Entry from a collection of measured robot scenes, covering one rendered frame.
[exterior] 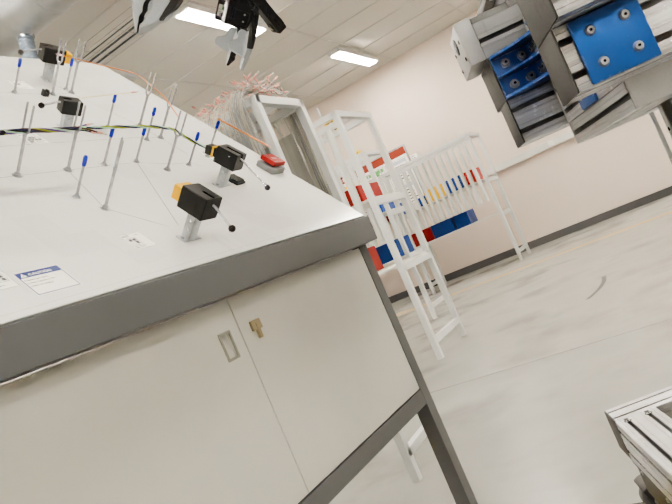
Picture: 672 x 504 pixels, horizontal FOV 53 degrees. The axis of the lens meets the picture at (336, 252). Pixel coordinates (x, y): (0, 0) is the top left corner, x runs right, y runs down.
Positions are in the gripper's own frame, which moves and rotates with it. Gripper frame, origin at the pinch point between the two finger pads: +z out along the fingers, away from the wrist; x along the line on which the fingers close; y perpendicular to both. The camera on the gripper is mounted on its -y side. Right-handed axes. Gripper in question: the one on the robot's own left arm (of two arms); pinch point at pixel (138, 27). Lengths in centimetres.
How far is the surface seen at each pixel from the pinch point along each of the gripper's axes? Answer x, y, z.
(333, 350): -64, 16, 38
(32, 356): -30, -46, 25
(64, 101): 16.4, 16.6, 32.4
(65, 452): -41, -47, 34
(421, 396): -90, 38, 47
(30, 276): -19.6, -35.2, 25.7
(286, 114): 1, 139, 51
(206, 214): -28.6, -3.2, 18.9
